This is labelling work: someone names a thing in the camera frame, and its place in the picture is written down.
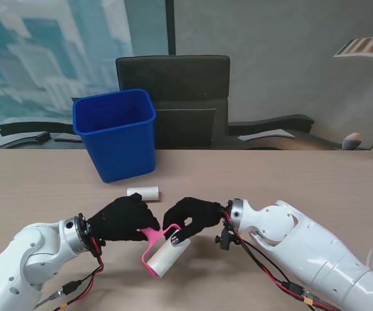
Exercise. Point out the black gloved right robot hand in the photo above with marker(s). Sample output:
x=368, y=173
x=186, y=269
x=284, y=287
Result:
x=205, y=214

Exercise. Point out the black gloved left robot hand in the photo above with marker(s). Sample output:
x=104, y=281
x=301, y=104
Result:
x=121, y=220

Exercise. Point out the new white lint refill roll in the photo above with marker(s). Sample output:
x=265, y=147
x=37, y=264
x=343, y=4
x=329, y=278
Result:
x=147, y=193

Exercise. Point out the used white lint roll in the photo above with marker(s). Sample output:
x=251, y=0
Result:
x=166, y=259

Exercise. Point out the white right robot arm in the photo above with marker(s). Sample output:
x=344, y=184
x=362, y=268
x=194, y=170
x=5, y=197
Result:
x=303, y=239

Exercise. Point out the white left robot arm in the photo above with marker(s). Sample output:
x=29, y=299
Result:
x=20, y=259

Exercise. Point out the blue plastic bin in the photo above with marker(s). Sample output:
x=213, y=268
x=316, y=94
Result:
x=118, y=142

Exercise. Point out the grey paper sheet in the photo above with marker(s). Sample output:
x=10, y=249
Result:
x=67, y=138

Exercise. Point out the white paper sheet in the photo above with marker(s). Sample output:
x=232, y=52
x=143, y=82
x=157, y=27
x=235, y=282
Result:
x=267, y=134

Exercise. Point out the dark curved low platform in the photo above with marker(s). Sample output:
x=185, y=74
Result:
x=27, y=128
x=270, y=121

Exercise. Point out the small black box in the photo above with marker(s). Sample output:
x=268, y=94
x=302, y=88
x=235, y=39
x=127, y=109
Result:
x=42, y=137

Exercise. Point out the black office chair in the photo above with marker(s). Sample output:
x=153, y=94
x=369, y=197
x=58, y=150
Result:
x=173, y=77

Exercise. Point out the round beige knob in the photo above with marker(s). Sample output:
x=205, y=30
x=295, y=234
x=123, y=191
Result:
x=352, y=141

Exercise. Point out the curved wooden shelf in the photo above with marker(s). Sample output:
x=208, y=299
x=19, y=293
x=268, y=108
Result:
x=368, y=48

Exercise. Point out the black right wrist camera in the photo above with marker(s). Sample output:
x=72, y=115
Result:
x=226, y=239

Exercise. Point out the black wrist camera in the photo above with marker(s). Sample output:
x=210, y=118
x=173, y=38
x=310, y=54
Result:
x=97, y=246
x=226, y=239

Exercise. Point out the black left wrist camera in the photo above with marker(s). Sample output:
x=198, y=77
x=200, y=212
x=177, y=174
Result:
x=97, y=246

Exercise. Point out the black window post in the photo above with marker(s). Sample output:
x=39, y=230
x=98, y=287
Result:
x=171, y=26

